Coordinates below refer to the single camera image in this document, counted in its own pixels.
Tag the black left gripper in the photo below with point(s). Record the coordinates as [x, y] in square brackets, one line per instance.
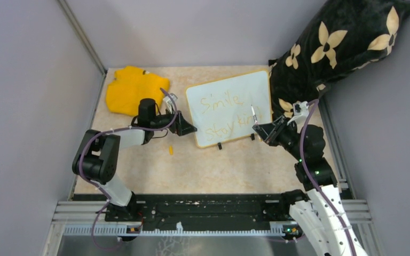
[181, 126]

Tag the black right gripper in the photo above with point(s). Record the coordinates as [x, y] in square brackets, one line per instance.
[270, 132]

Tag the white whiteboard marker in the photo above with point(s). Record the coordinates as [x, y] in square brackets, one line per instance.
[254, 115]

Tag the yellow framed whiteboard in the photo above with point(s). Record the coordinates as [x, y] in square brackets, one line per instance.
[221, 109]

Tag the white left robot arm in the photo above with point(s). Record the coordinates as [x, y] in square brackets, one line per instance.
[97, 156]

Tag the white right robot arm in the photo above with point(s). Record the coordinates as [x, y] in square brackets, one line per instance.
[318, 210]

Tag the yellow folded cloth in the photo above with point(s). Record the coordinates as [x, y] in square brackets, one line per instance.
[132, 84]

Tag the black floral pillow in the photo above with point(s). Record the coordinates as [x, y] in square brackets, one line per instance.
[341, 38]

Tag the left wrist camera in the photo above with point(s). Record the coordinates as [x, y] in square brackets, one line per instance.
[170, 102]

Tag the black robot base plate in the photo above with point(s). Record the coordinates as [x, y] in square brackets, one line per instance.
[211, 212]

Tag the aluminium frame rail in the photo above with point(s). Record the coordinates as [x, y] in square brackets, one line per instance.
[83, 218]

